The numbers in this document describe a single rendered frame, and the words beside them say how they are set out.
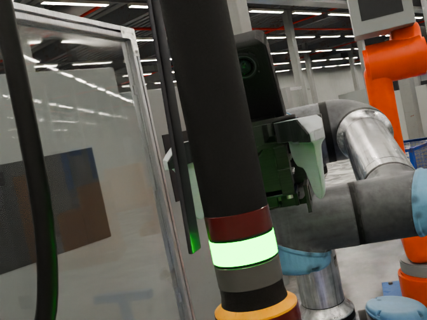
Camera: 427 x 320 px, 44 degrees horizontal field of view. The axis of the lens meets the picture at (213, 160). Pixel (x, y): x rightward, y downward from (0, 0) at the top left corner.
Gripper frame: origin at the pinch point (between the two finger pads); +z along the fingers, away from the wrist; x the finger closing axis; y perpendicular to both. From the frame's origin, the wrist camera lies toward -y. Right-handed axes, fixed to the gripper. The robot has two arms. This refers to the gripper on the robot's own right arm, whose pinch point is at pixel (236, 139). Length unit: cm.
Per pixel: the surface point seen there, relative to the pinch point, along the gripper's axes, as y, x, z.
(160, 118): -20, 115, -375
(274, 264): 6.2, -1.9, 8.5
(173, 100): -2.8, 1.7, 7.2
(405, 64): -21, -77, -389
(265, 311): 8.1, -1.2, 9.4
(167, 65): -4.6, 1.6, 7.3
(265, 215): 3.7, -1.9, 8.5
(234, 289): 6.9, 0.1, 9.3
